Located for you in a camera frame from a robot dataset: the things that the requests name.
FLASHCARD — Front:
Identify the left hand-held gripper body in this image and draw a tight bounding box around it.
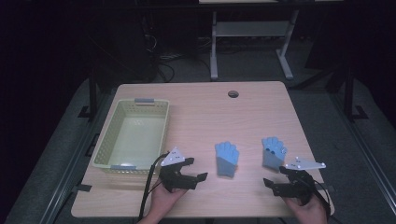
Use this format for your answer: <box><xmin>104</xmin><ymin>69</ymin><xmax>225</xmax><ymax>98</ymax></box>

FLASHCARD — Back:
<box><xmin>158</xmin><ymin>147</ymin><xmax>199</xmax><ymax>193</ymax></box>

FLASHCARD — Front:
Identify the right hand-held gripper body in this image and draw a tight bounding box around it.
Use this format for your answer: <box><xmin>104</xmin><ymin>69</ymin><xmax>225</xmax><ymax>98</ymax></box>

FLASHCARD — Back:
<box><xmin>272</xmin><ymin>157</ymin><xmax>327</xmax><ymax>206</ymax></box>

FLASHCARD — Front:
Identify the blue and grey glove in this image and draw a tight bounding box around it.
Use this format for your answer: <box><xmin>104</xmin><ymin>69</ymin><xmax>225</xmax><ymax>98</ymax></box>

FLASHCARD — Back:
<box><xmin>261</xmin><ymin>136</ymin><xmax>289</xmax><ymax>173</ymax></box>
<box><xmin>214</xmin><ymin>141</ymin><xmax>240</xmax><ymax>179</ymax></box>

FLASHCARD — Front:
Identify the pale yellow plastic basket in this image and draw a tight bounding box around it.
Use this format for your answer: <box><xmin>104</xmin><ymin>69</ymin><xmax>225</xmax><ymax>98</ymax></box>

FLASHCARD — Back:
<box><xmin>91</xmin><ymin>97</ymin><xmax>171</xmax><ymax>175</ymax></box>

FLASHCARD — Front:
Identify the person's left hand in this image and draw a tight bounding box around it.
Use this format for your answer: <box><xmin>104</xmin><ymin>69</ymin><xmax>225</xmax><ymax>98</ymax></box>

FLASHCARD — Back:
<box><xmin>148</xmin><ymin>180</ymin><xmax>189</xmax><ymax>221</ymax></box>

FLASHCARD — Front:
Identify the person's right hand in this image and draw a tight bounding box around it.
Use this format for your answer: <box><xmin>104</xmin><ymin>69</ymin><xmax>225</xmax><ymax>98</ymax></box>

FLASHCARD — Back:
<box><xmin>283</xmin><ymin>195</ymin><xmax>329</xmax><ymax>224</ymax></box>

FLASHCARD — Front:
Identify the black metal stand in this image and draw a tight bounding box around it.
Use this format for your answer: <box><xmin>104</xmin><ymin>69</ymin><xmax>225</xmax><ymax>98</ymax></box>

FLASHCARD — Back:
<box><xmin>78</xmin><ymin>66</ymin><xmax>98</xmax><ymax>123</ymax></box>
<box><xmin>342</xmin><ymin>60</ymin><xmax>369</xmax><ymax>123</ymax></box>

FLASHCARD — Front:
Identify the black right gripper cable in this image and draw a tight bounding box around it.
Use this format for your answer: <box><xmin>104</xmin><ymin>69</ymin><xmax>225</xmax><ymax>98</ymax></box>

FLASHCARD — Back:
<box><xmin>298</xmin><ymin>176</ymin><xmax>332</xmax><ymax>218</ymax></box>

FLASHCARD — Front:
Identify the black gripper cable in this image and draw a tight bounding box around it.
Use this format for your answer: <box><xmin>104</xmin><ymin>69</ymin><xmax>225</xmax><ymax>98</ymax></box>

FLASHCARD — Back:
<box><xmin>137</xmin><ymin>151</ymin><xmax>171</xmax><ymax>222</ymax></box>
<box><xmin>298</xmin><ymin>176</ymin><xmax>332</xmax><ymax>218</ymax></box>

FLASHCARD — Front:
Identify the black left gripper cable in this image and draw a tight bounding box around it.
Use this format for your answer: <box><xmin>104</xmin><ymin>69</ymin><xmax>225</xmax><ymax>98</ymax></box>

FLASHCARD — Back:
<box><xmin>137</xmin><ymin>151</ymin><xmax>171</xmax><ymax>222</ymax></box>

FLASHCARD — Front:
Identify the aluminium floor rail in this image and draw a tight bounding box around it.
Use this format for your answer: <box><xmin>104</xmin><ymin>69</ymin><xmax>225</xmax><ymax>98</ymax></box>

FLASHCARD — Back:
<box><xmin>329</xmin><ymin>91</ymin><xmax>396</xmax><ymax>208</ymax></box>
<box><xmin>38</xmin><ymin>92</ymin><xmax>108</xmax><ymax>224</ymax></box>

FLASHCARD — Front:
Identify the black floor cable loop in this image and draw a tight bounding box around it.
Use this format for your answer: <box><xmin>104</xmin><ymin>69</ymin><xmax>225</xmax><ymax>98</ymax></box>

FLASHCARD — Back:
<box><xmin>156</xmin><ymin>61</ymin><xmax>176</xmax><ymax>83</ymax></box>

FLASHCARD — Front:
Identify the white metal desk frame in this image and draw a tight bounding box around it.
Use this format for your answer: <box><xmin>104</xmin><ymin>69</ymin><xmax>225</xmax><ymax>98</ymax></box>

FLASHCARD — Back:
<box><xmin>209</xmin><ymin>8</ymin><xmax>295</xmax><ymax>81</ymax></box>

